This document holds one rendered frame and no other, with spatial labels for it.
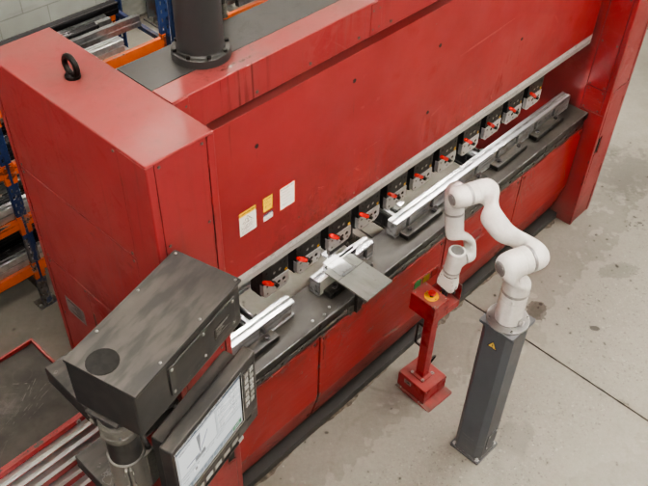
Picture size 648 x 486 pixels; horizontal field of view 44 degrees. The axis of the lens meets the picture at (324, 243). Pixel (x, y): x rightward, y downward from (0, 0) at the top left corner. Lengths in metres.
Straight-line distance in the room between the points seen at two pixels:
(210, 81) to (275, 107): 0.37
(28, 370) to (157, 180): 1.47
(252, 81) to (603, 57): 2.85
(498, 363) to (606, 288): 1.80
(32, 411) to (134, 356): 1.24
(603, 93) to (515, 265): 2.10
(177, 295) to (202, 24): 0.84
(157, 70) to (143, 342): 0.89
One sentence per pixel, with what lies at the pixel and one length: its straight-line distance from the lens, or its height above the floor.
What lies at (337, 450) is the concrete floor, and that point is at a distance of 4.35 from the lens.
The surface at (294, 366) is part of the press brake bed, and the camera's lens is 3.77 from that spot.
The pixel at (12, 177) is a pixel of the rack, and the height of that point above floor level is 0.98.
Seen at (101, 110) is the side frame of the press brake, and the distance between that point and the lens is 2.52.
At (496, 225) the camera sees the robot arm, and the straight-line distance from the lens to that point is 3.45.
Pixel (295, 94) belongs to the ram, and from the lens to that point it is 2.95.
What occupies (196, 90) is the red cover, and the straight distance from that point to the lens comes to 2.57.
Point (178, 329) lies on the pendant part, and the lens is 2.30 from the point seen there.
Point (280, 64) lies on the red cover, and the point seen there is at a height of 2.24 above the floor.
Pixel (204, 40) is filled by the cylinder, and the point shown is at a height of 2.39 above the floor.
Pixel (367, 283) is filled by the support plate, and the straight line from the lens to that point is 3.72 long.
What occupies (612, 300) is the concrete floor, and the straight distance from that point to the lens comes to 5.37.
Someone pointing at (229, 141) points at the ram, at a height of 2.03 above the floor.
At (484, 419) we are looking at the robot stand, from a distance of 4.11.
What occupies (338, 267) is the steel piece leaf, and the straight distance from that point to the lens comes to 3.78.
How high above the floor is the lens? 3.68
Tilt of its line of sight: 43 degrees down
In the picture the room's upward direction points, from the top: 2 degrees clockwise
